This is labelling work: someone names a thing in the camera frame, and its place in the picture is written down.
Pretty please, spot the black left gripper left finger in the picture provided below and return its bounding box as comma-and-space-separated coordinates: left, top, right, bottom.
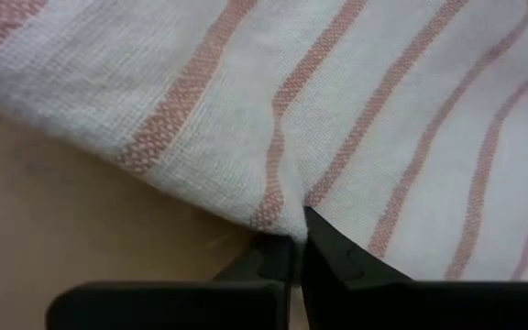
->
212, 233, 295, 281

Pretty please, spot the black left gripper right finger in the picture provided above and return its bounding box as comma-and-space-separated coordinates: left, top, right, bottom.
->
301, 206, 412, 283

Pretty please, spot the white pink-striped towel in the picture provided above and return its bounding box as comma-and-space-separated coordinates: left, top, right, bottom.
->
0, 0, 528, 281

